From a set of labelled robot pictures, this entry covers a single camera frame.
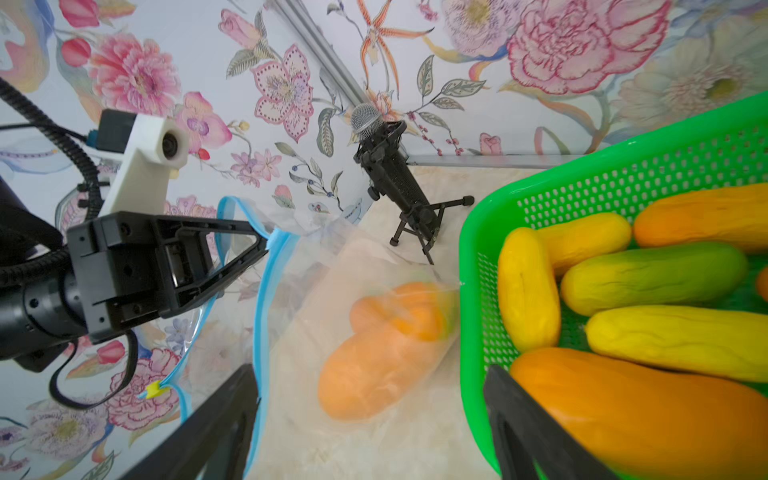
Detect black tripod microphone stand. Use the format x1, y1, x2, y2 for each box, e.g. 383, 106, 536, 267
352, 118, 475, 264

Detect green mango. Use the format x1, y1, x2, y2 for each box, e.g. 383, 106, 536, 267
560, 242, 748, 317

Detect orange mango front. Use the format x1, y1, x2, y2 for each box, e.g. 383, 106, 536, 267
509, 348, 767, 479

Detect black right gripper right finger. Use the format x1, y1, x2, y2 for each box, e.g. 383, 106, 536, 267
483, 365, 618, 480

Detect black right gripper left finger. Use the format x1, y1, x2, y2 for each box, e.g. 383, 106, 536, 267
123, 364, 259, 480

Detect clear zip-top bag blue zipper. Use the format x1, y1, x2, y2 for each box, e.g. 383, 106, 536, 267
139, 197, 458, 479

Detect green plastic basket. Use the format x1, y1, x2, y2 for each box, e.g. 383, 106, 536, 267
459, 93, 767, 471

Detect orange mango back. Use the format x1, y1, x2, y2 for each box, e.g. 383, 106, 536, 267
538, 213, 632, 278

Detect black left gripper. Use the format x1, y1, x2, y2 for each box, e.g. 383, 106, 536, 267
66, 212, 268, 344

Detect large orange mango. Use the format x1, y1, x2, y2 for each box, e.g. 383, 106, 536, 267
633, 183, 767, 254

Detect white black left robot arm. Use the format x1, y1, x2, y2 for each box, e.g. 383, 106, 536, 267
1, 83, 269, 411

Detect yellow crumpled mango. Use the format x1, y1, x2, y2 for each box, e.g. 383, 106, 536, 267
585, 305, 767, 383

